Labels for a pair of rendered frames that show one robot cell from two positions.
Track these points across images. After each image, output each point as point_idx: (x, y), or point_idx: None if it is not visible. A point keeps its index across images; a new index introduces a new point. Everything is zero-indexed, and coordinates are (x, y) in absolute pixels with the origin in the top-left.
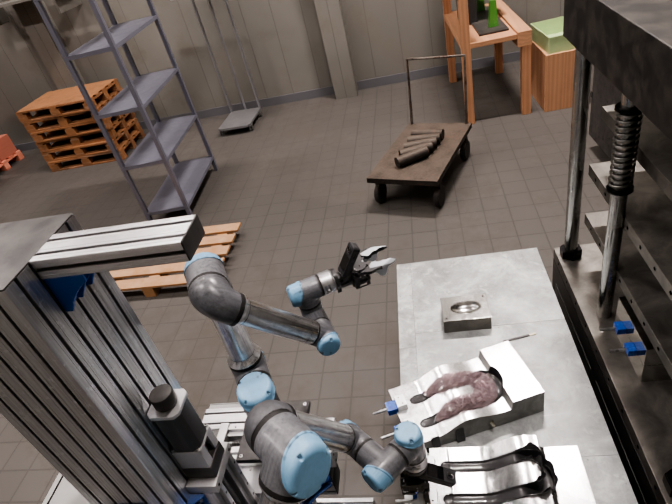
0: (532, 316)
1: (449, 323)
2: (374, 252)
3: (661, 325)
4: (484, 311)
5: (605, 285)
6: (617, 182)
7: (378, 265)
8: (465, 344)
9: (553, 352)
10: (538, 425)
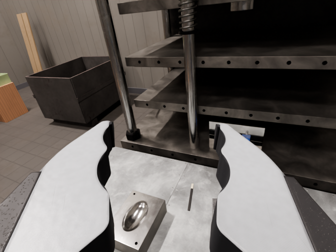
0: (173, 177)
1: (143, 245)
2: (104, 171)
3: (260, 107)
4: (154, 201)
5: (196, 121)
6: (193, 19)
7: (283, 192)
8: (172, 247)
9: (218, 183)
10: None
